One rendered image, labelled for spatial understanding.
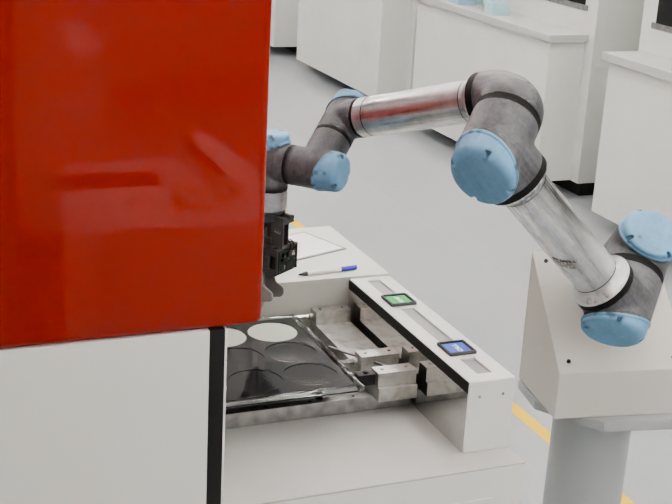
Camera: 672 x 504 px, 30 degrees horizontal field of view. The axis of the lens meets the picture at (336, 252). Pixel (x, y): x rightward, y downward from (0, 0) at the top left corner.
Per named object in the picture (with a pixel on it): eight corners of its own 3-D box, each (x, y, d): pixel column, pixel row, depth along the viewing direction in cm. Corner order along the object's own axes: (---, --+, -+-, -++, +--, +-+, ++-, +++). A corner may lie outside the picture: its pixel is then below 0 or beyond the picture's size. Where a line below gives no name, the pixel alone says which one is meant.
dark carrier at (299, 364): (174, 409, 219) (174, 406, 219) (128, 336, 249) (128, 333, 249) (354, 387, 232) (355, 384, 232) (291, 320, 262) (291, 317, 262)
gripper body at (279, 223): (275, 280, 239) (277, 219, 235) (238, 270, 243) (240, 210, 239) (297, 270, 245) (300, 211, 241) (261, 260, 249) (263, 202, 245)
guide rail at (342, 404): (157, 438, 225) (157, 422, 224) (155, 433, 226) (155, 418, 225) (410, 405, 243) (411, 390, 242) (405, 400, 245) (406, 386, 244)
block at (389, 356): (360, 370, 243) (361, 356, 242) (354, 363, 246) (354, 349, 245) (398, 366, 246) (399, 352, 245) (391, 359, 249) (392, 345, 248)
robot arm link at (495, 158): (676, 289, 231) (516, 83, 204) (655, 355, 223) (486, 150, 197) (620, 296, 239) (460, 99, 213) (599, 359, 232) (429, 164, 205)
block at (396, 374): (377, 387, 236) (378, 373, 235) (370, 380, 239) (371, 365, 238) (415, 382, 239) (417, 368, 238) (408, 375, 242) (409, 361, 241)
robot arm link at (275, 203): (240, 188, 238) (265, 180, 244) (239, 211, 239) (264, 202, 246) (272, 196, 234) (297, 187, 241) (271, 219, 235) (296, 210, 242)
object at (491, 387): (463, 454, 225) (470, 382, 221) (346, 339, 273) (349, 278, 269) (509, 447, 228) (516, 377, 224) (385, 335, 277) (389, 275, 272)
